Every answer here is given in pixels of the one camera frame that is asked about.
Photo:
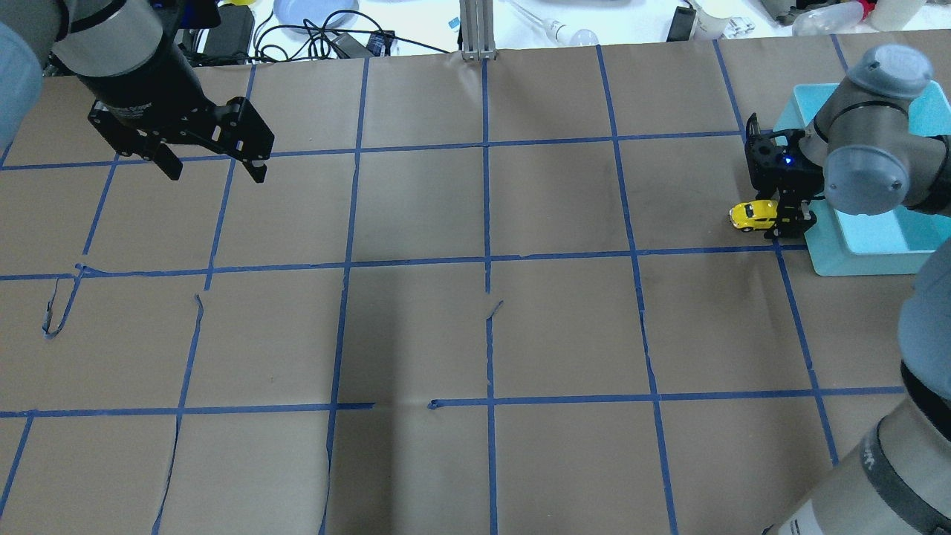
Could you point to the turquoise storage bin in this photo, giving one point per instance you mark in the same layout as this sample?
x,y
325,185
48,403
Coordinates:
x,y
898,242

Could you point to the aluminium frame post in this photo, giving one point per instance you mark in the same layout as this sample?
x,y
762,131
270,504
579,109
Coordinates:
x,y
477,35

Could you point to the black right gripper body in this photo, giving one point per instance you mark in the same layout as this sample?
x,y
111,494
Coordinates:
x,y
790,209

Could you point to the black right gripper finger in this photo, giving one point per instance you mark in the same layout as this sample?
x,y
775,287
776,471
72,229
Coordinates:
x,y
772,217
794,213

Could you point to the blue plastic plate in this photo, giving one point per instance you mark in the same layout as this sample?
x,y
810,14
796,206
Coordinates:
x,y
294,13

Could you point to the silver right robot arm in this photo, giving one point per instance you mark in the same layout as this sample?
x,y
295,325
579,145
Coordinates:
x,y
859,153

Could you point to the white paper cup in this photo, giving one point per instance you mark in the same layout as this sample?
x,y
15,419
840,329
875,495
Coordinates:
x,y
712,18

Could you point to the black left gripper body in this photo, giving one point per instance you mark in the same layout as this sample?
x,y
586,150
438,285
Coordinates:
x,y
151,85

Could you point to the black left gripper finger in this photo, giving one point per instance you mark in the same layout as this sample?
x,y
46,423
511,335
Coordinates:
x,y
164,158
256,169

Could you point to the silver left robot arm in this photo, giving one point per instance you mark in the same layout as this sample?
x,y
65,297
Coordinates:
x,y
90,38

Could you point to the black power adapter brick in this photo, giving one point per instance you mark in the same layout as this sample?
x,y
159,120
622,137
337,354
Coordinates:
x,y
228,43

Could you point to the yellow beetle toy car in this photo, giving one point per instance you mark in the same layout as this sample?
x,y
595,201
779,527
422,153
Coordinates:
x,y
749,216

